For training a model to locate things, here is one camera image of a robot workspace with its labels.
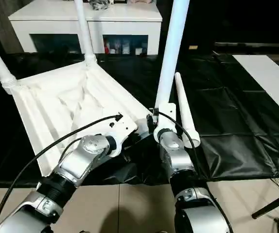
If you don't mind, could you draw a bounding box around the white furniture panel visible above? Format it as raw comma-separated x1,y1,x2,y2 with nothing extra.
231,54,279,122

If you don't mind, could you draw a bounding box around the black work mat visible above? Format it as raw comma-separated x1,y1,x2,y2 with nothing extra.
0,52,279,187

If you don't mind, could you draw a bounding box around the black right camera cable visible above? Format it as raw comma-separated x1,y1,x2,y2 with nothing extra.
154,110,232,233

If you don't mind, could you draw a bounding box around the white plastic table top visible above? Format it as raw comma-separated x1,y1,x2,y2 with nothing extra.
0,60,152,179

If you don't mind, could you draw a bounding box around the black left camera cable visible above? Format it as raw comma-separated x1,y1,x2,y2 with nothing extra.
0,113,123,233

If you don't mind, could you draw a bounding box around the black metal table frame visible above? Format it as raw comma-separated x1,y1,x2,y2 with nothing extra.
252,191,279,219

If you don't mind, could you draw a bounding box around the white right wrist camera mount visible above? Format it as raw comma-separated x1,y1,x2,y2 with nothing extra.
152,102,176,144

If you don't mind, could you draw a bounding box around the white sideboard cabinet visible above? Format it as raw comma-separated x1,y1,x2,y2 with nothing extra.
8,3,163,55

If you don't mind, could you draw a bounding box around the black camera cable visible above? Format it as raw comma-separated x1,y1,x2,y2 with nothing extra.
154,110,232,233
0,113,123,233

